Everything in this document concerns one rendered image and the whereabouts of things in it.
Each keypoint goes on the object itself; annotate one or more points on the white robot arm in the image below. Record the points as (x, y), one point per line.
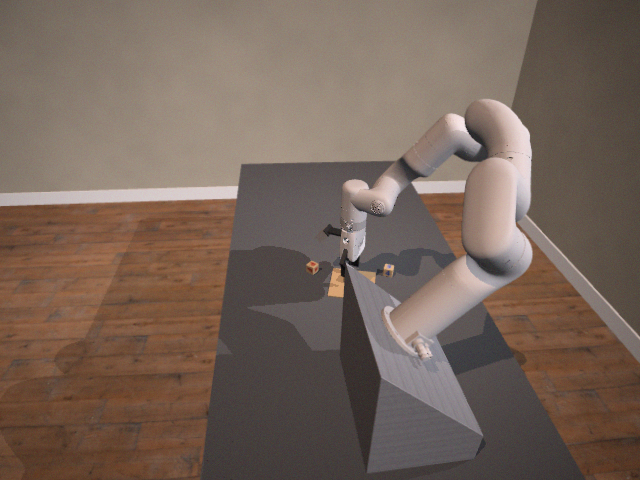
(489, 234)

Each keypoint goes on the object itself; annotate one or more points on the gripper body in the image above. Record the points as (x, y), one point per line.
(353, 241)

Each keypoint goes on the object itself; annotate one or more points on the orange flat mat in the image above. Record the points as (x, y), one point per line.
(336, 288)

